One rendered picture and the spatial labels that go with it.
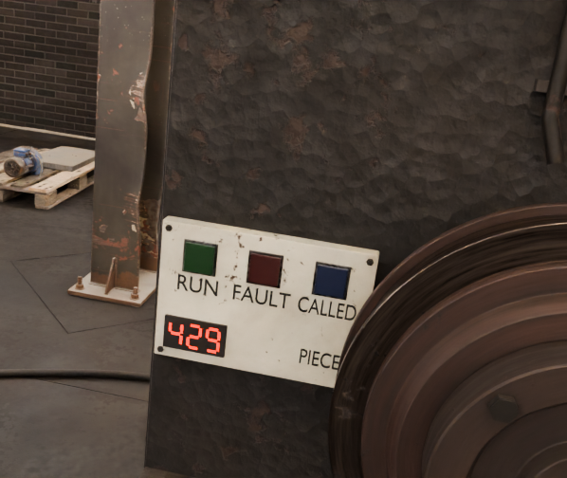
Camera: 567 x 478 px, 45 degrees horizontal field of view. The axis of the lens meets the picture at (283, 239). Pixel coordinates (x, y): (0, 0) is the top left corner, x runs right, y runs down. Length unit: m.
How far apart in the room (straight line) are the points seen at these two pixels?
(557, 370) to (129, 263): 3.14
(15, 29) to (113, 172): 4.41
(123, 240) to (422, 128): 2.91
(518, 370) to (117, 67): 2.99
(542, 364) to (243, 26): 0.47
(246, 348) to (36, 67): 6.94
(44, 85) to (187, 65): 6.88
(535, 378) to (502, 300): 0.08
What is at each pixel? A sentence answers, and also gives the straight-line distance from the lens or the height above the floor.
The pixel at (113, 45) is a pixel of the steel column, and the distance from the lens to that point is 3.44.
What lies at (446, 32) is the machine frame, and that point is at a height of 1.49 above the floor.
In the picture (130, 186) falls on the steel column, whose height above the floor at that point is 0.59.
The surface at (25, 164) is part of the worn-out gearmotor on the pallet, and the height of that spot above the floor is 0.26.
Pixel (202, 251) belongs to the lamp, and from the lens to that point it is 0.83.
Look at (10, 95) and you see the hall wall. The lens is 7.87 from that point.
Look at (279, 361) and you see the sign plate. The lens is 0.86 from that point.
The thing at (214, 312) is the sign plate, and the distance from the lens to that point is 0.86.
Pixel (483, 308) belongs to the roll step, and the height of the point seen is 1.26.
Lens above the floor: 1.49
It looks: 18 degrees down
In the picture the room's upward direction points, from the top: 7 degrees clockwise
